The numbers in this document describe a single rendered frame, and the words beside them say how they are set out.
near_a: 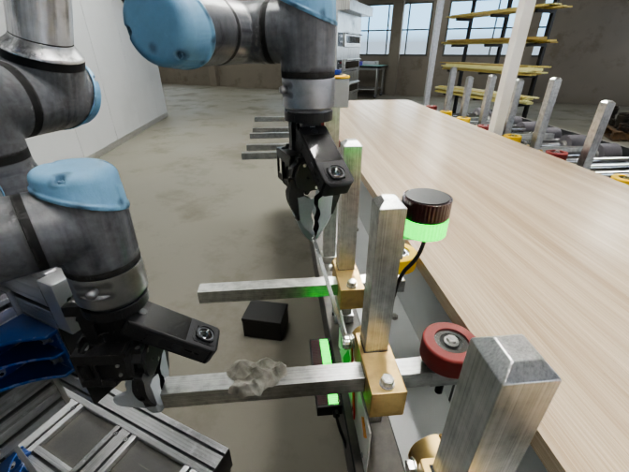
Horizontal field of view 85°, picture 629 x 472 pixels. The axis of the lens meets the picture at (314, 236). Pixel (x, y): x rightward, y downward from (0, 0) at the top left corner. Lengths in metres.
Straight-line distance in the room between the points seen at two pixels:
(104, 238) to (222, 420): 1.24
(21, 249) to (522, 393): 0.39
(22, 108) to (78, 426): 1.05
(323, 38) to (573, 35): 11.33
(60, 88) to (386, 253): 0.59
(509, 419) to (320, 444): 1.25
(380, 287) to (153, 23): 0.39
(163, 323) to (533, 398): 0.38
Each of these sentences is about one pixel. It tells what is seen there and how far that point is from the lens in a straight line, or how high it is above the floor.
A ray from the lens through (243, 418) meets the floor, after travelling 1.55.
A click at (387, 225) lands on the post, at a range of 0.43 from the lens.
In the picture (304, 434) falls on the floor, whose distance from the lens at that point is 1.49.
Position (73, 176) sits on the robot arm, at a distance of 0.38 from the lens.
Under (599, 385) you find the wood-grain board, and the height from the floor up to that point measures 0.90.
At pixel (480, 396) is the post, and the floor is 1.09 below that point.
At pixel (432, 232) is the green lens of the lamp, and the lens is 0.44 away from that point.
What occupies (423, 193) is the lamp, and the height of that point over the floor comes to 1.11.
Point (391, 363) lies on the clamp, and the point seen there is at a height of 0.87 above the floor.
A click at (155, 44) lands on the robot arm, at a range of 0.41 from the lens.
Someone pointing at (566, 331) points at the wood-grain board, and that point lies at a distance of 0.66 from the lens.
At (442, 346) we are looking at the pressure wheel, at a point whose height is 0.90.
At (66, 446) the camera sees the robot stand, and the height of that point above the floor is 0.21.
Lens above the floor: 1.27
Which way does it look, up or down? 29 degrees down
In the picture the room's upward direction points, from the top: straight up
